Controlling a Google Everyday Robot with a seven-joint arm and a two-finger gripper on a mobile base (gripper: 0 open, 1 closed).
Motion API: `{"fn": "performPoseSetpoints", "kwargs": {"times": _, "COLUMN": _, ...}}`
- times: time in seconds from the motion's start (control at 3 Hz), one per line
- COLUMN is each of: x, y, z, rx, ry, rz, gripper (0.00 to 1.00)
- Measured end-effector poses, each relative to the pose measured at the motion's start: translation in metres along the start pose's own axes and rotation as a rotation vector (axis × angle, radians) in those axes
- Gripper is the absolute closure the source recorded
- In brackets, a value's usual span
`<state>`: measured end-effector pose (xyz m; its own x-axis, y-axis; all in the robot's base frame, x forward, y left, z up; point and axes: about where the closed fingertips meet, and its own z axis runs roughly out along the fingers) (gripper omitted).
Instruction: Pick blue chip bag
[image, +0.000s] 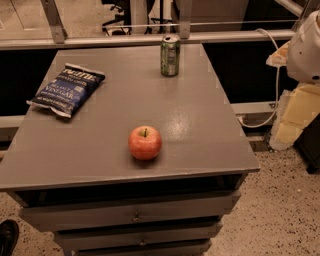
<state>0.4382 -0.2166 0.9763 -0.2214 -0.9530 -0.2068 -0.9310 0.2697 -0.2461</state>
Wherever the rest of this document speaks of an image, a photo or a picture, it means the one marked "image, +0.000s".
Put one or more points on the small cream gripper finger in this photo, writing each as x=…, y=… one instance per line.
x=279, y=57

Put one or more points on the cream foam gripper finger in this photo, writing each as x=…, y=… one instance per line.
x=296, y=110

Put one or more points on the blue chip bag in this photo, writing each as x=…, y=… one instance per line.
x=65, y=94

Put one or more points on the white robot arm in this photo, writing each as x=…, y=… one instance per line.
x=303, y=56

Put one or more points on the green soda can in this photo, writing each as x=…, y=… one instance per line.
x=170, y=55

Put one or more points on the red apple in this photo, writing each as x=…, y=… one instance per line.
x=144, y=143

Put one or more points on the black office chair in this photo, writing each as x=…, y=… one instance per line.
x=121, y=23

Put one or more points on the middle drawer with knob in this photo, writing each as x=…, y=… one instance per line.
x=140, y=236

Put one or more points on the drawer with knob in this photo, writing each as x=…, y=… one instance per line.
x=130, y=211
x=140, y=236

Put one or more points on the bottom drawer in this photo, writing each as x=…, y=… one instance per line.
x=177, y=248

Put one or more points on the top drawer with knob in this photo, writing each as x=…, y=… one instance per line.
x=130, y=211

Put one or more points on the black shoe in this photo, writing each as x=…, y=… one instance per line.
x=9, y=234

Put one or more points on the metal guard rail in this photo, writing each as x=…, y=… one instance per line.
x=40, y=24

